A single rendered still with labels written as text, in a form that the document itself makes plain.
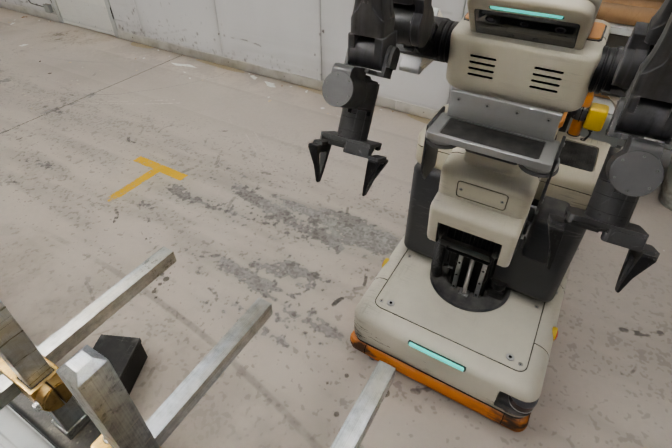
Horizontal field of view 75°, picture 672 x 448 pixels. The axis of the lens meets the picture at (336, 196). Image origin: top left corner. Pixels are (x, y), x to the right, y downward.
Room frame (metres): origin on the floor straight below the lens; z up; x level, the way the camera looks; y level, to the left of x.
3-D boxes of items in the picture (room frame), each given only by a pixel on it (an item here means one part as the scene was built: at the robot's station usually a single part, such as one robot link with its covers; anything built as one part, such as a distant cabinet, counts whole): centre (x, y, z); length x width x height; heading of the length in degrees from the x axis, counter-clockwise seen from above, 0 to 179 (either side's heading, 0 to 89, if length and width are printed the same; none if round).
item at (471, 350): (1.05, -0.48, 0.16); 0.67 x 0.64 x 0.25; 149
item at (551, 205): (0.88, -0.45, 0.68); 0.28 x 0.27 x 0.25; 59
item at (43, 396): (0.37, 0.49, 0.84); 0.14 x 0.06 x 0.05; 59
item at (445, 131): (0.80, -0.33, 0.99); 0.28 x 0.16 x 0.22; 59
